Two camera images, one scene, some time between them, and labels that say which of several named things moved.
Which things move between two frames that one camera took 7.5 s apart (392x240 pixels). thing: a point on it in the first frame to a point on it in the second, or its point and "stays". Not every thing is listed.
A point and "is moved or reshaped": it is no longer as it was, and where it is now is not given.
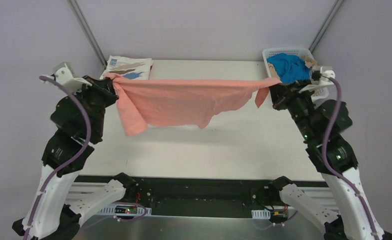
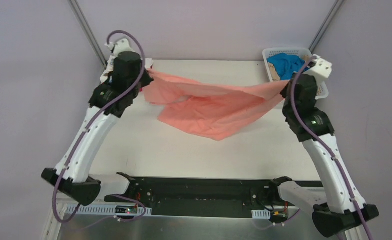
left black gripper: [106, 88] to [145, 79]
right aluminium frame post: [325, 25] stays
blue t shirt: [291, 68] stays
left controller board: [125, 209] stays
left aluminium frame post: [75, 5] stays
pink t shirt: [142, 102] is moved or reshaped
